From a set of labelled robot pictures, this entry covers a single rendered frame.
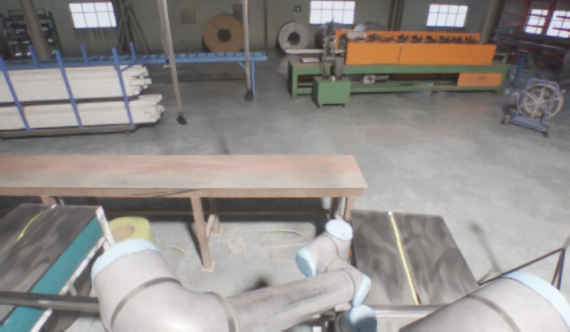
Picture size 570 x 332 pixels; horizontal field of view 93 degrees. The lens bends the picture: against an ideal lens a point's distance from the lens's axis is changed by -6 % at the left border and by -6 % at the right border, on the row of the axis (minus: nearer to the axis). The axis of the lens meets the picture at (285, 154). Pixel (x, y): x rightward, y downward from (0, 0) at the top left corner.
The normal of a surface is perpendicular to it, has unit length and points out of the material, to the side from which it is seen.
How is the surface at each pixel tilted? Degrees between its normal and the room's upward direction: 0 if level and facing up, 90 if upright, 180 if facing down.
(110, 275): 33
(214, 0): 90
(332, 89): 92
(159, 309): 18
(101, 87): 90
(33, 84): 90
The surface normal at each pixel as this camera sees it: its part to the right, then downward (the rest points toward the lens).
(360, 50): 0.13, 0.47
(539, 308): 0.12, -0.70
